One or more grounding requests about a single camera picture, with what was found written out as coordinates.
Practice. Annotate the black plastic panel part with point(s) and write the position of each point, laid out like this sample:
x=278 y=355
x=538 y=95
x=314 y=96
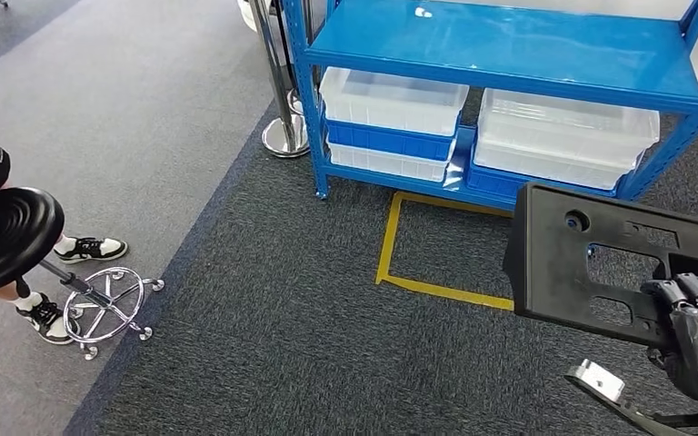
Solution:
x=554 y=271

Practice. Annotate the blue metal shelf rack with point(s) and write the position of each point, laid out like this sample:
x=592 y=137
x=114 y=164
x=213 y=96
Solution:
x=505 y=54

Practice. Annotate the yellow floor tape square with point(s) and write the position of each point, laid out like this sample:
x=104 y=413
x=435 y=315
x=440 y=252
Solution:
x=388 y=240

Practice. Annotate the thin black pole stand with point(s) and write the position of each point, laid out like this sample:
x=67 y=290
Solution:
x=283 y=42

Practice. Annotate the black stool chrome base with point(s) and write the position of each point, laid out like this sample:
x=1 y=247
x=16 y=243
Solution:
x=6 y=240

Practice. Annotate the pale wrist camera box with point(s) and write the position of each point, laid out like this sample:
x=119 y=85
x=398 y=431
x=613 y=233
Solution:
x=596 y=379

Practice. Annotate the chrome stanchion post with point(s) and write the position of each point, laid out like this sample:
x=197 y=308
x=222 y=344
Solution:
x=286 y=141
x=293 y=103

